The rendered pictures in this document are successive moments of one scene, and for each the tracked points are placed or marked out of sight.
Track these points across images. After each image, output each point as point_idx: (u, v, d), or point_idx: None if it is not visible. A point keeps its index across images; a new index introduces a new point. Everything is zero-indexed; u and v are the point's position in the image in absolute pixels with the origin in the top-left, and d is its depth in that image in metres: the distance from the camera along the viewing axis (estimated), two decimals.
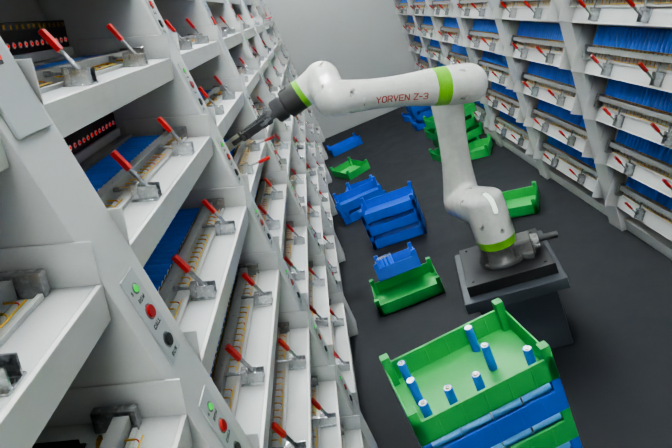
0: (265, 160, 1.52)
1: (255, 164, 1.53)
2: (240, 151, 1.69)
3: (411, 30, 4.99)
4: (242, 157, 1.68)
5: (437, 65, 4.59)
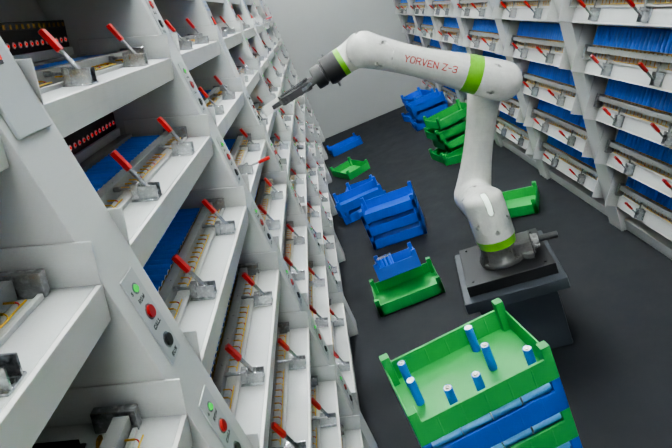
0: (265, 160, 1.52)
1: (255, 164, 1.53)
2: (234, 151, 1.69)
3: (411, 30, 4.99)
4: (236, 157, 1.68)
5: None
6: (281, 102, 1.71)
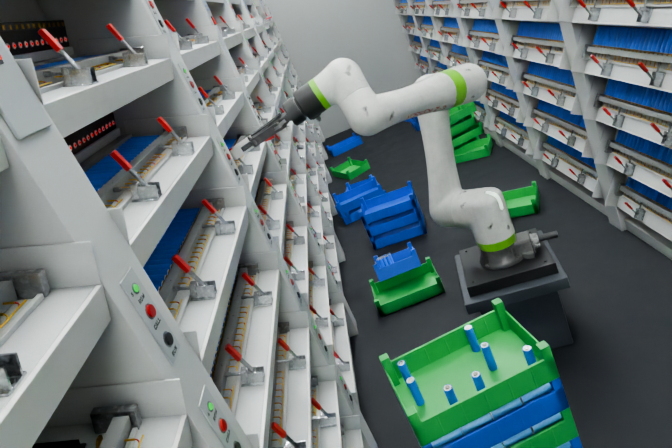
0: None
1: (241, 160, 1.52)
2: None
3: (411, 30, 4.99)
4: None
5: (437, 65, 4.59)
6: (251, 143, 1.47)
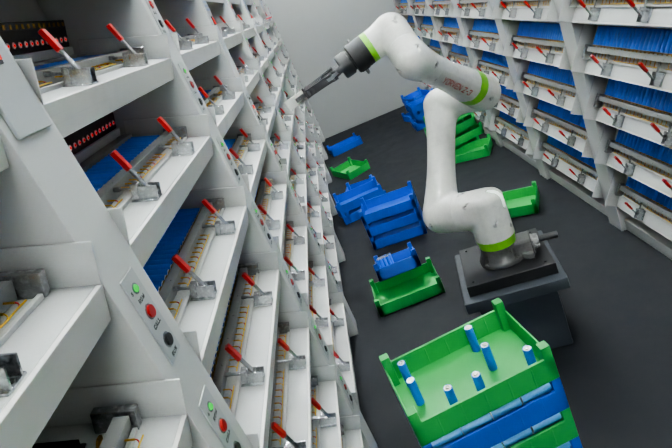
0: (233, 152, 1.51)
1: (241, 160, 1.52)
2: (234, 151, 1.69)
3: None
4: (235, 157, 1.68)
5: None
6: (305, 94, 1.57)
